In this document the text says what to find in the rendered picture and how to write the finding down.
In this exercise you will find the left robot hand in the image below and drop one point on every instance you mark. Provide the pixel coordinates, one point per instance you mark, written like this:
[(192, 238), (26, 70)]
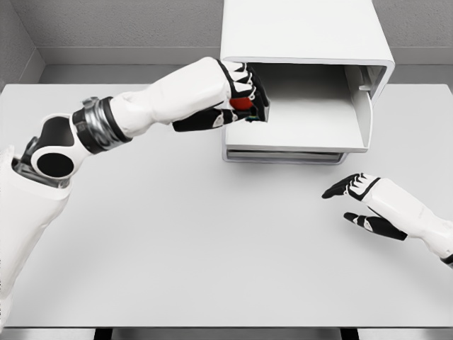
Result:
[(212, 85)]

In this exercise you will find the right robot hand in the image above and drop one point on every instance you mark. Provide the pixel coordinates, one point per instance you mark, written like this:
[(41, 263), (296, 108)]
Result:
[(375, 202)]

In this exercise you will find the red load switch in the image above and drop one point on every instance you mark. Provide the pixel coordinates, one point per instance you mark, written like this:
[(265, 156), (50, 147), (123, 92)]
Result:
[(242, 106)]

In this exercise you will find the white cabinet drawer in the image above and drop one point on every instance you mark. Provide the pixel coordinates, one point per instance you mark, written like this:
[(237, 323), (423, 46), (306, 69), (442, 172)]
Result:
[(301, 120)]

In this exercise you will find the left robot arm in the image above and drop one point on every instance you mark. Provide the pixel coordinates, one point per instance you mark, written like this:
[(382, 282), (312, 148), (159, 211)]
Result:
[(88, 124)]

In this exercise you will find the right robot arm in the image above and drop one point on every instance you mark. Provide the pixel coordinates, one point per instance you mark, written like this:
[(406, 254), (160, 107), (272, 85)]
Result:
[(437, 233)]

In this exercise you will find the white tabletop storage cabinet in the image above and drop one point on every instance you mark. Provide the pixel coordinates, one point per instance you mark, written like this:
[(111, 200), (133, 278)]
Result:
[(304, 46)]

